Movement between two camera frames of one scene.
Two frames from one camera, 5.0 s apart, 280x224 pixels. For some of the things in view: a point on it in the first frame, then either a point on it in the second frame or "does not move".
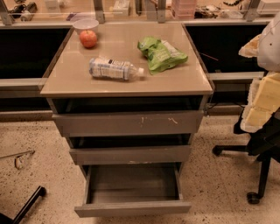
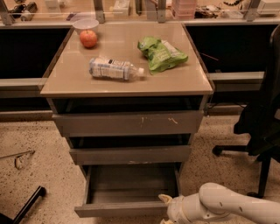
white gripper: [269, 52] -> [174, 209]
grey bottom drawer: [116, 189] does not move
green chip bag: [160, 54] does not move
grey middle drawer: [176, 153] does not move
